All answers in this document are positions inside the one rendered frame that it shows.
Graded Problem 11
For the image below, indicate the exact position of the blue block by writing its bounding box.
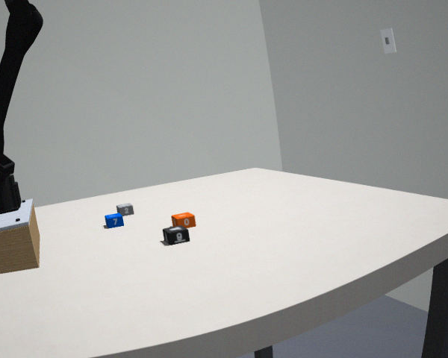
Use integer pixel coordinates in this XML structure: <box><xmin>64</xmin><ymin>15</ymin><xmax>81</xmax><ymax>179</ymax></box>
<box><xmin>105</xmin><ymin>213</ymin><xmax>124</xmax><ymax>228</ymax></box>

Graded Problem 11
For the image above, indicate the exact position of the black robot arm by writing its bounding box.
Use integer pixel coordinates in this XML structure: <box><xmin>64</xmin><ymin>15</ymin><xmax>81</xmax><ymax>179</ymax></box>
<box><xmin>0</xmin><ymin>0</ymin><xmax>43</xmax><ymax>214</ymax></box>

